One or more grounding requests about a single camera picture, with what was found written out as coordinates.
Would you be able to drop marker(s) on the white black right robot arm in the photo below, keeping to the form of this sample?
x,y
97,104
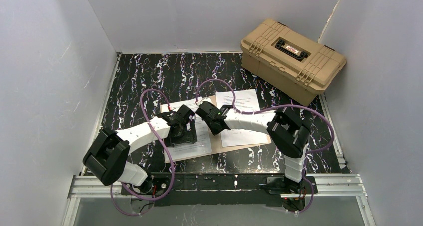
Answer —
x,y
286,130

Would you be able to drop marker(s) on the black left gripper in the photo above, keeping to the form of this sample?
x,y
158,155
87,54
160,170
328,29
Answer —
x,y
184,131

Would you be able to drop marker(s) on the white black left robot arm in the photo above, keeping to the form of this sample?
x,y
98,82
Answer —
x,y
107,156

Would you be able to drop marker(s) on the printed white paper sheet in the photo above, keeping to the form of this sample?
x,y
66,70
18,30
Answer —
x,y
194,143

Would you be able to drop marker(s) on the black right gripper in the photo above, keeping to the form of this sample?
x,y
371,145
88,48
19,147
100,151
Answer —
x,y
205,117

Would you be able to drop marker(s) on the tan plastic toolbox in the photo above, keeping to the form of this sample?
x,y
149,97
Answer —
x,y
297,66

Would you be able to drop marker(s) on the beige paper folder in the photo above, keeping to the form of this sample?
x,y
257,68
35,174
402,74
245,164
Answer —
x,y
215,140

